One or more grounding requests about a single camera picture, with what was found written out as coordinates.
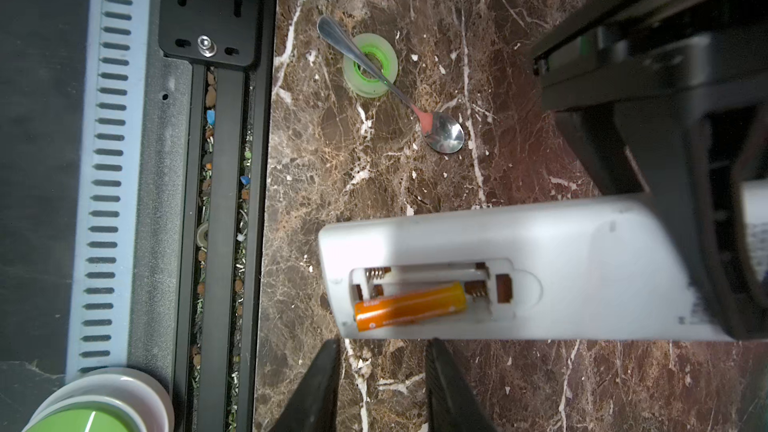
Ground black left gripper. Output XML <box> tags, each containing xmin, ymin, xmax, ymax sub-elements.
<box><xmin>533</xmin><ymin>0</ymin><xmax>767</xmax><ymax>339</ymax></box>

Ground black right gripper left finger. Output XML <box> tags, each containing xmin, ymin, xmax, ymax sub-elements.
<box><xmin>271</xmin><ymin>338</ymin><xmax>341</xmax><ymax>432</ymax></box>

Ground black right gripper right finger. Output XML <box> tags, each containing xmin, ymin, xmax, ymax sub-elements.
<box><xmin>425</xmin><ymin>338</ymin><xmax>496</xmax><ymax>431</ymax></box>

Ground orange battery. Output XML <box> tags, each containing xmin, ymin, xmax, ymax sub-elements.
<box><xmin>354</xmin><ymin>282</ymin><xmax>467</xmax><ymax>332</ymax></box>

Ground white remote control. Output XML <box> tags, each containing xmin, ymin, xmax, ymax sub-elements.
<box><xmin>318</xmin><ymin>195</ymin><xmax>726</xmax><ymax>341</ymax></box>

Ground green push button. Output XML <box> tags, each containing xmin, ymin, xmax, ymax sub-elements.
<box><xmin>24</xmin><ymin>368</ymin><xmax>175</xmax><ymax>431</ymax></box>

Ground small silver ball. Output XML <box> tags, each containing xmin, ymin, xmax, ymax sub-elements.
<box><xmin>317</xmin><ymin>16</ymin><xmax>465</xmax><ymax>154</ymax></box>

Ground green tape roll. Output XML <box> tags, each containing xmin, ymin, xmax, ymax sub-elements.
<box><xmin>342</xmin><ymin>32</ymin><xmax>400</xmax><ymax>99</ymax></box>

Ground white slotted cable duct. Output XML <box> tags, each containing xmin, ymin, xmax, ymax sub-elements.
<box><xmin>66</xmin><ymin>0</ymin><xmax>150</xmax><ymax>381</ymax></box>

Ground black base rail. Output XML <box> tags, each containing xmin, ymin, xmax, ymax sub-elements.
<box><xmin>159</xmin><ymin>0</ymin><xmax>277</xmax><ymax>431</ymax></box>

